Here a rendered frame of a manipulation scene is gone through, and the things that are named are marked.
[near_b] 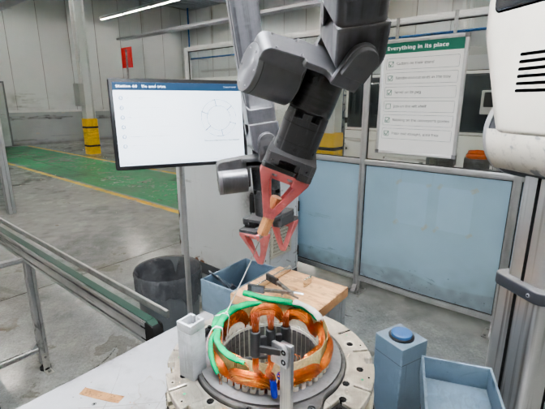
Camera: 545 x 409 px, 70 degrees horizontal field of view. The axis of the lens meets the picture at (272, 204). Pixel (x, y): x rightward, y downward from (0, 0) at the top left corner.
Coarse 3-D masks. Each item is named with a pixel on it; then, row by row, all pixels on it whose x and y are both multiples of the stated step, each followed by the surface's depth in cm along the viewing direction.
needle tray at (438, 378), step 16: (432, 368) 67; (448, 368) 66; (464, 368) 65; (480, 368) 64; (432, 384) 66; (448, 384) 66; (464, 384) 66; (480, 384) 65; (496, 384) 60; (432, 400) 62; (448, 400) 62; (464, 400) 62; (480, 400) 62; (496, 400) 58
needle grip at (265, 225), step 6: (270, 198) 54; (276, 198) 54; (270, 204) 54; (276, 204) 54; (264, 222) 55; (270, 222) 55; (258, 228) 57; (264, 228) 55; (270, 228) 56; (264, 234) 56
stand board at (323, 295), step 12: (264, 276) 97; (288, 276) 97; (300, 276) 97; (240, 288) 91; (276, 288) 91; (300, 288) 91; (312, 288) 91; (324, 288) 91; (336, 288) 91; (240, 300) 87; (252, 300) 85; (300, 300) 85; (312, 300) 85; (324, 300) 85; (336, 300) 87; (324, 312) 84
